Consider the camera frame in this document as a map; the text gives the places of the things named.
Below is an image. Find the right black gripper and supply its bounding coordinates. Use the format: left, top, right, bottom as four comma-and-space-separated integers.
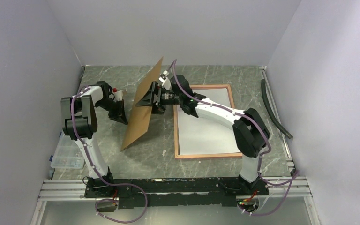
136, 81, 183, 114

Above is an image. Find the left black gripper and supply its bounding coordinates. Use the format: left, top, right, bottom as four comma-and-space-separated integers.
96, 98, 128, 125

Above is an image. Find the brown backing board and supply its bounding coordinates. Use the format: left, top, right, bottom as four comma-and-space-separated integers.
120, 56, 164, 151

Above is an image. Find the seascape photo print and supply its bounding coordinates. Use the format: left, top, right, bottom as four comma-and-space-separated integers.
173, 85, 242, 158

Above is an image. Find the pink wooden picture frame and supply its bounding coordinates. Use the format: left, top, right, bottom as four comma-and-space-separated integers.
173, 84, 243, 159

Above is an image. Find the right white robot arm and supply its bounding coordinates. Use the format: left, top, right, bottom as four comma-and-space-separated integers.
136, 74, 270, 195

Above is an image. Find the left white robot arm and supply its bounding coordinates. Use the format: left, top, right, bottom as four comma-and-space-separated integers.
60, 81, 128, 197

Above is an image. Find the clear plastic screw box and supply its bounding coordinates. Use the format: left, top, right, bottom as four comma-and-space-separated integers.
50, 132, 85, 169

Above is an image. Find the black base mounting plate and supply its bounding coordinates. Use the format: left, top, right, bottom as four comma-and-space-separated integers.
84, 177, 269, 209

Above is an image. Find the black foam tube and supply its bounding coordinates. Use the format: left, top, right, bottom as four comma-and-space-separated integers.
261, 78, 293, 139

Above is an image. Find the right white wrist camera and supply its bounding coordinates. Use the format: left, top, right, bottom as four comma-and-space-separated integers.
157, 70, 171, 90

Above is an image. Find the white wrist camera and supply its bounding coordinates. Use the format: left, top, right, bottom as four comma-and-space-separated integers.
157, 70, 171, 90
112, 88, 127, 102

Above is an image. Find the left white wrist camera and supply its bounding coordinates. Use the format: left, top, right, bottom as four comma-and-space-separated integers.
112, 88, 127, 102

